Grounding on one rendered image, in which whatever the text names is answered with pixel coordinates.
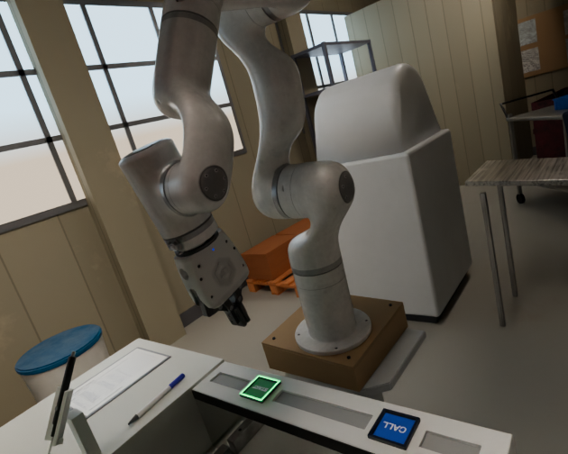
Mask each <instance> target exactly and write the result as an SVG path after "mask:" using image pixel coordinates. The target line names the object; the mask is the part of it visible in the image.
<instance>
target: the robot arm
mask: <svg viewBox="0 0 568 454"><path fill-rule="evenodd" d="M310 1H311V0H164V1H163V7H162V14H161V20H160V32H159V39H158V46H157V53H156V59H155V67H154V73H153V80H152V97H153V101H154V103H155V105H156V107H157V108H158V109H159V111H160V112H161V113H163V114H164V115H166V116H168V117H169V118H172V119H177V120H182V124H183V150H182V157H181V155H180V153H179V151H178V149H177V147H176V145H175V143H174V141H173V139H170V138H165V139H161V140H157V141H154V142H151V143H149V144H146V145H144V146H142V147H140V148H139V149H137V150H134V151H133V152H131V153H129V154H128V155H126V156H125V157H123V158H122V159H121V160H120V162H119V167H120V169H121V170H122V171H123V173H124V175H125V177H126V178H127V180H128V182H129V183H130V185H131V187H132V188H133V191H134V192H135V194H136V195H137V196H138V198H139V200H140V201H141V203H142V205H143V207H144V209H145V210H146V212H147V214H148V215H149V216H150V218H151V220H152V222H153V223H154V225H155V227H156V228H157V230H158V232H159V233H160V236H161V237H162V239H163V240H164V241H165V243H166V245H167V247H168V248H169V250H173V251H174V252H175V254H176V255H175V257H174V260H175V263H176V266H177V269H178V272H179V275H180V277H181V279H182V282H183V284H184V286H185V288H186V289H187V291H188V293H189V295H190V297H191V298H192V300H193V302H194V303H195V304H196V306H198V307H200V308H201V311H202V314H203V316H206V317H211V316H212V315H214V314H215V313H217V312H218V311H224V312H225V314H226V316H227V318H228V319H229V321H230V323H231V324H232V325H236V326H242V327H245V326H246V325H247V323H248V322H249V321H250V320H251V319H250V317H249V315H248V314H247V311H246V309H245V307H244V306H243V303H242V300H243V296H242V287H243V283H244V282H245V280H246V278H247V277H248V275H249V269H248V267H247V265H246V263H245V261H244V260H243V257H242V256H241V254H240V252H239V251H238V249H237V248H236V247H235V246H234V244H233V242H232V241H231V240H230V239H229V237H228V236H227V235H226V234H225V233H224V231H223V230H222V229H220V228H218V225H217V223H216V221H215V218H214V216H213V215H212V214H211V212H213V211H214V210H216V209H218V208H219V207H220V206H221V205H222V204H223V203H224V201H225V199H226V197H227V195H228V192H229V189H230V185H231V179H232V172H233V163H234V133H233V129H232V126H231V124H230V122H229V119H228V118H227V116H226V114H225V113H224V111H223V110H222V109H221V108H220V107H219V105H218V104H217V103H216V102H215V101H214V100H213V99H212V97H211V94H210V92H211V85H212V77H213V71H214V64H215V52H216V45H217V38H218V37H219V38H220V40H221V41H222V42H223V43H224V44H225V45H226V46H227V47H228V48H229V49H230V50H231V51H232V52H233V53H234V54H235V55H236V56H237V57H238V58H239V59H240V60H241V62H242V63H243V64H244V66H245V67H246V69H247V71H248V73H249V76H250V78H251V81H252V87H253V92H254V95H255V100H256V104H257V109H258V114H259V121H260V142H259V149H258V154H257V159H256V163H255V167H254V172H253V177H252V199H253V202H254V204H255V206H256V207H257V209H258V210H259V211H260V212H261V213H262V214H264V215H265V216H267V217H270V218H273V219H298V218H308V219H309V221H310V229H308V230H306V231H304V232H301V233H300V234H299V235H297V236H296V237H294V238H293V239H292V240H291V242H290V243H289V247H288V254H289V263H290V266H291V269H292V273H293V277H294V279H295V283H296V287H297V291H298V296H299V300H300V303H301V307H302V310H303V314H304V317H305V319H304V320H303V321H302V322H301V323H300V324H299V326H298V327H297V329H296V332H295V338H296V342H297V345H298V346H299V347H300V348H301V349H302V350H303V351H305V352H307V353H310V354H314V355H319V356H330V355H336V354H341V353H344V352H346V351H349V350H352V349H355V348H356V347H358V346H359V345H361V344H362V343H363V342H364V341H366V339H367V338H368V337H369V335H370V333H371V319H370V317H369V316H368V315H367V314H366V313H365V312H363V311H361V310H359V309H356V308H353V304H352V299H351V296H350V291H349V287H348V283H347V279H346V275H345V271H344V264H343V260H342V255H341V251H340V247H339V240H338V235H339V230H340V226H341V224H342V221H343V219H344V217H345V216H346V214H347V212H348V210H349V208H350V207H351V205H352V202H353V199H354V194H355V187H354V182H353V178H352V176H351V174H350V172H349V171H348V169H347V168H346V167H345V166H343V165H342V164H340V163H338V162H335V161H332V160H319V161H311V162H305V163H298V164H292V165H290V162H289V153H290V149H291V146H292V144H293V143H294V141H295V140H296V138H297V137H298V135H299V134H300V133H301V131H302V129H303V126H304V122H305V116H306V108H305V99H304V93H303V88H302V83H301V78H300V74H299V71H298V66H297V64H296V63H295V61H294V60H293V59H292V58H291V57H290V56H289V55H288V54H286V53H285V52H283V51H281V50H279V49H278V48H276V47H274V46H273V45H272V44H270V42H269V41H268V39H267V37H266V34H265V29H266V26H268V25H270V24H273V23H276V22H278V21H280V20H283V19H285V18H287V17H290V16H291V15H293V14H296V13H298V12H299V11H301V10H302V9H303V8H305V7H306V6H307V5H308V4H309V2H310Z"/></svg>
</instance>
